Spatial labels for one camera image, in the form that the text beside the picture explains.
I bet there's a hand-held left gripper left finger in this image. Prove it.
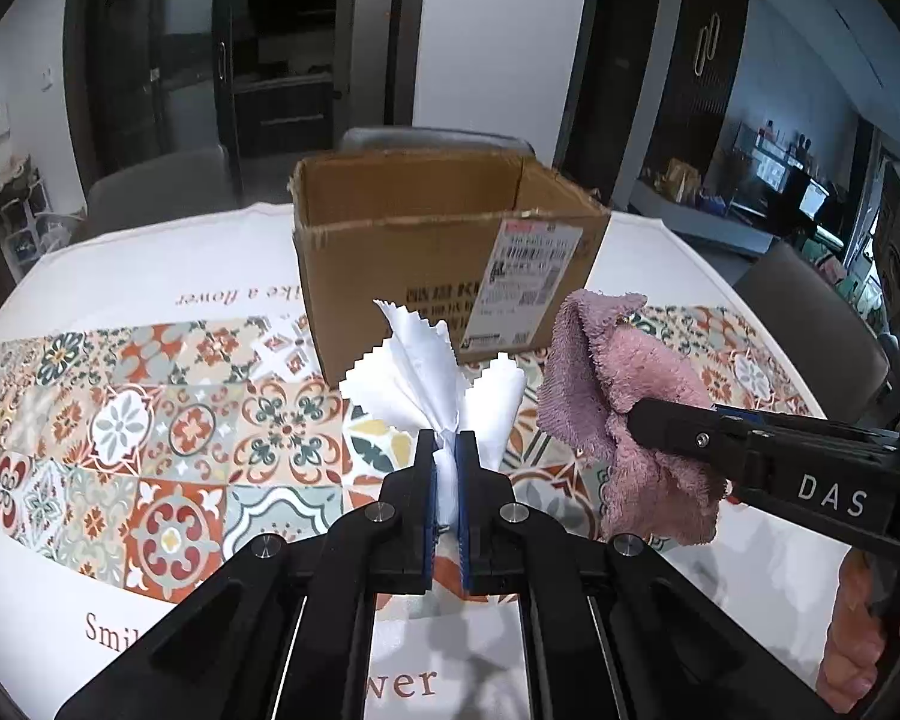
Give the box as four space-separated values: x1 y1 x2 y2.
52 429 440 720

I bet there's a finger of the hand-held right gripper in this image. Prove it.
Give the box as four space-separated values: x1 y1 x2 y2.
712 403 900 442
627 396 766 500

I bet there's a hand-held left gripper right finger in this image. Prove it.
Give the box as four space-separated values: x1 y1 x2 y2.
454 429 848 720

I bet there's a pink towel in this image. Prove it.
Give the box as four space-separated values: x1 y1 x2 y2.
536 290 722 547

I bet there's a white cloth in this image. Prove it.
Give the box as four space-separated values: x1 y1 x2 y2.
341 298 527 595

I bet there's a brown cardboard box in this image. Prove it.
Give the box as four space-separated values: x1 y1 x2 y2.
289 148 612 387

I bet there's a person's right hand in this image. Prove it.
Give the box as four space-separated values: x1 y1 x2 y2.
817 549 900 717

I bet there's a grey dining chair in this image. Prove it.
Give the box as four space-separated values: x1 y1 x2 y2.
86 146 235 227
336 126 535 166
731 240 892 428

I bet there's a grey sideboard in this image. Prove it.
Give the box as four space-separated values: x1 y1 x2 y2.
630 180 778 257

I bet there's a yellow box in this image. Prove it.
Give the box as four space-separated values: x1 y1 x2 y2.
660 157 703 203

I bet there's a patterned tablecloth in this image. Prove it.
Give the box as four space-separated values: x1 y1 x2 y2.
0 202 833 720

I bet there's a dark interior door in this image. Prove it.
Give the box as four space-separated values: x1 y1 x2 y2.
562 0 665 203

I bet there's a white storage rack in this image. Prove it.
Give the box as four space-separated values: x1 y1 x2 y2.
0 157 55 280

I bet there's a dark glass sliding door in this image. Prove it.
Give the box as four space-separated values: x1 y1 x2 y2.
67 0 422 166

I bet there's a dark wall panel gold ornament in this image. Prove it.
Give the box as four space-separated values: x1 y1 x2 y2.
641 0 752 188

